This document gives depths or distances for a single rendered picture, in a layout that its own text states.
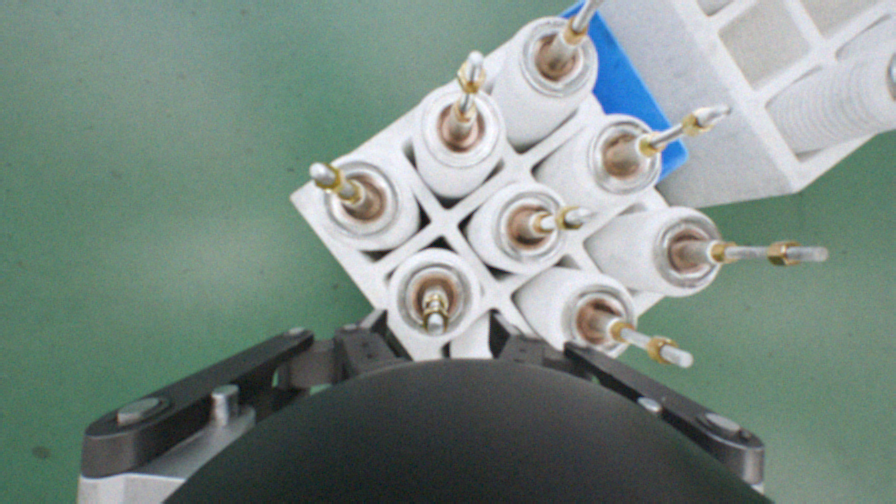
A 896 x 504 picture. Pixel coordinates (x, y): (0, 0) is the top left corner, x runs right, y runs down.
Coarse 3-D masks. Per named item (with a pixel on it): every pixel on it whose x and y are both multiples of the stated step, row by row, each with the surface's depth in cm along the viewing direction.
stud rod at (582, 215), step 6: (576, 210) 16; (582, 210) 16; (588, 210) 16; (552, 216) 19; (570, 216) 17; (576, 216) 16; (582, 216) 16; (588, 216) 16; (546, 222) 20; (552, 222) 19; (570, 222) 17; (576, 222) 16; (582, 222) 16; (546, 228) 21
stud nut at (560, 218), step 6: (558, 210) 18; (564, 210) 17; (570, 210) 17; (558, 216) 17; (564, 216) 17; (558, 222) 17; (564, 222) 17; (564, 228) 17; (570, 228) 17; (576, 228) 17
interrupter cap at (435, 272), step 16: (416, 272) 24; (432, 272) 24; (448, 272) 24; (400, 288) 24; (416, 288) 24; (448, 288) 24; (464, 288) 24; (400, 304) 24; (416, 304) 24; (448, 304) 24; (464, 304) 24; (416, 320) 24; (464, 320) 24
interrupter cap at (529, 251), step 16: (528, 192) 24; (544, 192) 24; (512, 208) 24; (528, 208) 25; (544, 208) 25; (496, 224) 24; (512, 224) 25; (496, 240) 24; (512, 240) 24; (528, 240) 25; (544, 240) 25; (560, 240) 25; (512, 256) 24; (528, 256) 24; (544, 256) 25
